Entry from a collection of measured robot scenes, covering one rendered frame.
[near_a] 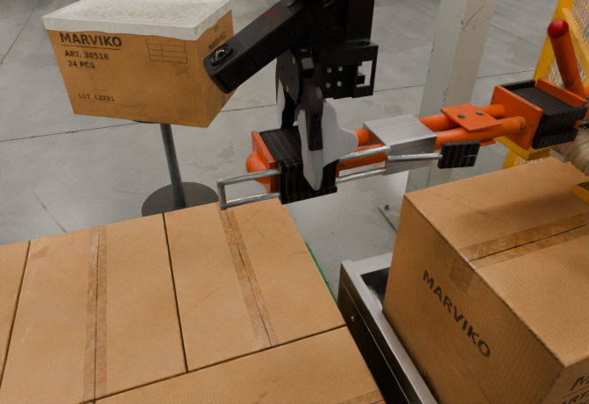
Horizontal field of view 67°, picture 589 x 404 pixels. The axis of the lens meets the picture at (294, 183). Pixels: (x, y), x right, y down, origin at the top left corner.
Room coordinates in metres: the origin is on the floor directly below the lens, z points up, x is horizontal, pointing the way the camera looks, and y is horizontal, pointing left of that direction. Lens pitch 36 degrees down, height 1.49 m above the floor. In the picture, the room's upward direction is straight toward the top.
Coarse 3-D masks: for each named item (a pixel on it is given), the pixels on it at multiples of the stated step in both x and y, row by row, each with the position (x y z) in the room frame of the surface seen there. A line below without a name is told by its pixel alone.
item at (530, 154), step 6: (498, 138) 0.69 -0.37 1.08; (504, 138) 0.68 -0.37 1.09; (504, 144) 0.67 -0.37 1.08; (510, 144) 0.66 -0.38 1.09; (516, 150) 0.65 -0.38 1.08; (522, 150) 0.64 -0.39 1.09; (528, 150) 0.63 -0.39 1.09; (534, 150) 0.63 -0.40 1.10; (540, 150) 0.63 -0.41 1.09; (546, 150) 0.63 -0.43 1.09; (522, 156) 0.63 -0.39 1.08; (528, 156) 0.62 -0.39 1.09; (534, 156) 0.63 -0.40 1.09; (540, 156) 0.63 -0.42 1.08; (546, 156) 0.64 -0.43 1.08
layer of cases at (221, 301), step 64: (0, 256) 0.93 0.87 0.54; (64, 256) 0.93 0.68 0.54; (128, 256) 0.93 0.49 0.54; (192, 256) 0.93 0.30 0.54; (256, 256) 0.93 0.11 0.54; (0, 320) 0.70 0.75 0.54; (64, 320) 0.70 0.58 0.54; (128, 320) 0.70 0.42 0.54; (192, 320) 0.70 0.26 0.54; (256, 320) 0.70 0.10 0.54; (320, 320) 0.70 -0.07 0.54; (0, 384) 0.54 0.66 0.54; (64, 384) 0.53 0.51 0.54; (128, 384) 0.53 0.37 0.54; (192, 384) 0.53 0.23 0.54; (256, 384) 0.53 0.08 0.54; (320, 384) 0.53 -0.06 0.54
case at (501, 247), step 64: (448, 192) 0.71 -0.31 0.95; (512, 192) 0.71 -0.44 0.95; (448, 256) 0.56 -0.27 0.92; (512, 256) 0.53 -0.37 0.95; (576, 256) 0.53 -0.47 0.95; (448, 320) 0.52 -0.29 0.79; (512, 320) 0.41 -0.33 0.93; (576, 320) 0.40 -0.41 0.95; (448, 384) 0.47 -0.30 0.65; (512, 384) 0.37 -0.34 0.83; (576, 384) 0.35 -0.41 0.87
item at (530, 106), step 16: (528, 80) 0.60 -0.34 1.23; (544, 80) 0.59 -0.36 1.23; (496, 96) 0.57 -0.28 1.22; (512, 96) 0.54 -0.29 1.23; (528, 96) 0.56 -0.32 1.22; (544, 96) 0.56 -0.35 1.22; (560, 96) 0.56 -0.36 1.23; (576, 96) 0.54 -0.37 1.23; (512, 112) 0.54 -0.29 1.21; (528, 112) 0.51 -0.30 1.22; (544, 112) 0.52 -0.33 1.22; (560, 112) 0.50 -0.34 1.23; (576, 112) 0.51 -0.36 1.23; (528, 128) 0.51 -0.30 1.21; (544, 128) 0.51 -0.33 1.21; (560, 128) 0.52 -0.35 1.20; (576, 128) 0.53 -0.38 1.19; (528, 144) 0.50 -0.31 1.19; (544, 144) 0.50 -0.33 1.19
